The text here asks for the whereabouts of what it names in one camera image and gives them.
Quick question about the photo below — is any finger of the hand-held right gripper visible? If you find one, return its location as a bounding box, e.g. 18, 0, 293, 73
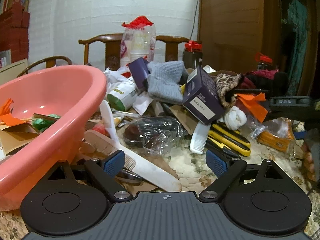
269, 96, 313, 107

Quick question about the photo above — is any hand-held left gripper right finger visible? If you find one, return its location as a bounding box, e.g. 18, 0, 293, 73
199, 149, 284, 203

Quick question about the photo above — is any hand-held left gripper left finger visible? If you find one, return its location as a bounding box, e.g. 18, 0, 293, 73
46, 149, 133, 203

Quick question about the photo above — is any maroon padded glove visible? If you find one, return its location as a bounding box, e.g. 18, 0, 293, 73
244, 69, 289, 98

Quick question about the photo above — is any green object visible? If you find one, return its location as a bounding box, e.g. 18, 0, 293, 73
34, 114, 62, 132

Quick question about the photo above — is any pink plastic basin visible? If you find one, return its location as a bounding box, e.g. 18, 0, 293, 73
0, 65, 108, 210

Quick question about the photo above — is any brown cardboard scrap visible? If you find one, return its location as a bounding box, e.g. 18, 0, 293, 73
0, 124, 40, 155

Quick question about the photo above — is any person's right hand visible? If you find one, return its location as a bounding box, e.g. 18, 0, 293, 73
303, 145, 320, 183

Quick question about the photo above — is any yellow black utility knife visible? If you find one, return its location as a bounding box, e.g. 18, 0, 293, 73
206, 136, 252, 157
210, 124, 251, 148

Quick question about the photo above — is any white plastic comb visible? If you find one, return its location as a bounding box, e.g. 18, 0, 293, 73
189, 124, 212, 154

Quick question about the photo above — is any floral quilted tablecloth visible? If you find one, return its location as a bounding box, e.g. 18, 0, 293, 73
0, 120, 320, 233

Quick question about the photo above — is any orange packet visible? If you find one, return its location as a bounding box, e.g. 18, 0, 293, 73
257, 125, 295, 153

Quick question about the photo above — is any small red object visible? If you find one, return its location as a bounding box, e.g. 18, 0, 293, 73
91, 122, 110, 135

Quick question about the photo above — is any dark bottle red lid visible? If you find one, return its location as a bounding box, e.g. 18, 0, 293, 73
182, 40, 202, 69
255, 52, 273, 72

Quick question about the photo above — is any white rolled sock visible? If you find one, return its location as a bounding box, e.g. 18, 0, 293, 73
224, 106, 247, 131

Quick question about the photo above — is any clear bag of black items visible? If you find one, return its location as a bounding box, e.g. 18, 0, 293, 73
124, 117, 187, 157

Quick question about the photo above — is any brown cardboard piece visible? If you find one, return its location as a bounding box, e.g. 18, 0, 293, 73
170, 105, 200, 135

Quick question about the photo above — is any teal curtain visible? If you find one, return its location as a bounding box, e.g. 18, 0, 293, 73
287, 0, 309, 95

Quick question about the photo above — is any leopard print fabric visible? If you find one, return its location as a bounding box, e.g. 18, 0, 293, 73
215, 72, 247, 108

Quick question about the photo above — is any crumpled white paper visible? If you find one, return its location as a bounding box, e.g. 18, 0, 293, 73
132, 92, 154, 115

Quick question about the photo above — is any purple box white label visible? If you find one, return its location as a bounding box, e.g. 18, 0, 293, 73
182, 66, 225, 126

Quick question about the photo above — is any green white can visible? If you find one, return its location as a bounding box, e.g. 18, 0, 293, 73
107, 79, 139, 112

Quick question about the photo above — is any white plastic bag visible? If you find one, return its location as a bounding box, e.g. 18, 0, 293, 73
104, 66, 133, 84

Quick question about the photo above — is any grey knitted hat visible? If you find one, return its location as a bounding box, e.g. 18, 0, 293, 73
147, 60, 185, 103

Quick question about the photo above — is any dark purple carton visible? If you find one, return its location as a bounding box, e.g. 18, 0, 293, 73
128, 57, 150, 90

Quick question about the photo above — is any wooden door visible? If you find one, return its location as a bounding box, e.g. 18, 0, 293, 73
199, 0, 265, 65

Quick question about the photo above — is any bag of paper cups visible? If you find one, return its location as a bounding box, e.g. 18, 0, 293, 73
120, 16, 157, 68

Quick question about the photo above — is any wooden armchair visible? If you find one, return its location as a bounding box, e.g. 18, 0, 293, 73
17, 56, 73, 78
78, 34, 200, 72

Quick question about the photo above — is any cream cabinet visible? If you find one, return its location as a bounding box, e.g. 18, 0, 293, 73
0, 59, 28, 85

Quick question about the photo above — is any stack of red boxes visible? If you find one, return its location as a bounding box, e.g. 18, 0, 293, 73
0, 0, 30, 64

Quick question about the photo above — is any white long-handled scrub brush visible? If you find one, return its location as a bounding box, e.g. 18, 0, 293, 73
85, 100, 182, 192

